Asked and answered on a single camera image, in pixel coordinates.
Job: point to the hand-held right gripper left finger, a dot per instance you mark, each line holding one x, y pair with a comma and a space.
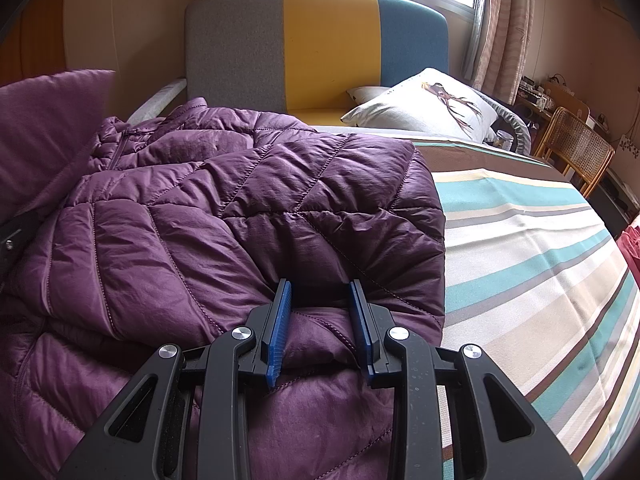
280, 330

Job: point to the orange wooden wardrobe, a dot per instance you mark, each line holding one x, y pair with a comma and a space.
30, 35

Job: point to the small grey pillow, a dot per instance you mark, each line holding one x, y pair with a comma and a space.
364, 93

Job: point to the grey yellow blue headboard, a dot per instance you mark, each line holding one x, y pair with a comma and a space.
325, 50

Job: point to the white bed side rail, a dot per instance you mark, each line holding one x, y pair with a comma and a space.
160, 97

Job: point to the cluttered wooden desk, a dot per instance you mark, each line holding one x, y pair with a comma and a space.
537, 100

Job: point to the rattan chair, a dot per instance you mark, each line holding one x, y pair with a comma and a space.
575, 147

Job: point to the small printed jar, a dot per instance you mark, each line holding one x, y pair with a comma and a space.
503, 140

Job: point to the beige patterned curtain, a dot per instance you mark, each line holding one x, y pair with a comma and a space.
505, 35

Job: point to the striped bed sheet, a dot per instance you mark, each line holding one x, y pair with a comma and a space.
525, 260

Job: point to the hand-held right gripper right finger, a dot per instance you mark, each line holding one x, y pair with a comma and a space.
361, 332

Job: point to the purple quilted puffer jacket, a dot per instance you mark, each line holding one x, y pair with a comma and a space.
200, 240

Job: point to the red cloth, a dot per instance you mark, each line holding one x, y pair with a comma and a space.
631, 247

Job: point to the grey padded bed rail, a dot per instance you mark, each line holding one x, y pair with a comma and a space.
507, 117

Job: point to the white deer print pillow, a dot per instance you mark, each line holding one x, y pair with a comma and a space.
410, 107

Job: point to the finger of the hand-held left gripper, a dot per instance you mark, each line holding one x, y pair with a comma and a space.
9, 240

